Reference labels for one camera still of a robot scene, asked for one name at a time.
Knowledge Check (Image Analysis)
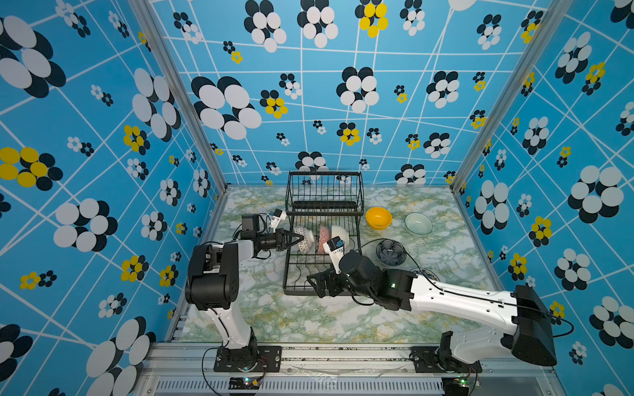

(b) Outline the white red lattice bowl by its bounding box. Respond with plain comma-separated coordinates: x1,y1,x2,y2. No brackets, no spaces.
295,226,315,254

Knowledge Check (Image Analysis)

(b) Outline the plain white bowl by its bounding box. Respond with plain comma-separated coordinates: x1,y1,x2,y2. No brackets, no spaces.
331,225,352,250

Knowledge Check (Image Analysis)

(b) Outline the dark blue patterned bowl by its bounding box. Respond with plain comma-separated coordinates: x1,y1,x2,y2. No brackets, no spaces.
376,239,408,267

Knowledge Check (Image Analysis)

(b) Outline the blue yellow floral bowl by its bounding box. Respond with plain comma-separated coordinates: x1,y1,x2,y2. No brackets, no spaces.
421,269,439,281

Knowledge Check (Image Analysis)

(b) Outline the black floral pink bowl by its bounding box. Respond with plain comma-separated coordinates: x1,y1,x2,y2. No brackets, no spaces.
317,225,331,254

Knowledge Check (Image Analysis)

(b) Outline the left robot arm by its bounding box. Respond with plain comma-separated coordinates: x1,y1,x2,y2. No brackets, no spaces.
185,210,305,371

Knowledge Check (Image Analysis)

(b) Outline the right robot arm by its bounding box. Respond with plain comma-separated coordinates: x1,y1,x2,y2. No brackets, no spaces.
307,251,557,366

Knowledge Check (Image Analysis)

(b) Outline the black two-tier dish rack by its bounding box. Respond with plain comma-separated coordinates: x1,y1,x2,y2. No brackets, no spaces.
282,171,364,296

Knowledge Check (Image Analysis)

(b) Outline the pale green glass bowl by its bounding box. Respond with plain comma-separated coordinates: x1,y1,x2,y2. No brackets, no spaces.
405,213,434,236

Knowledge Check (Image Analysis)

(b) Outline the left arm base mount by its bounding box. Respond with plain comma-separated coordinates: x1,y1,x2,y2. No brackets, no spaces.
213,346,282,373

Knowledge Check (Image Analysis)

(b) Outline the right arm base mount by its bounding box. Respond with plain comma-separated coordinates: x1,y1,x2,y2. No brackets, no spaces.
409,346,482,375

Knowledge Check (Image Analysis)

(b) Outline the aluminium front rail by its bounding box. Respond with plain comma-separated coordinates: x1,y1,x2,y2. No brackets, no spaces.
133,343,566,395

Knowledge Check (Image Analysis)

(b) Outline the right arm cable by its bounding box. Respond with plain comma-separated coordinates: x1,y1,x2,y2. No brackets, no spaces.
358,237,576,340

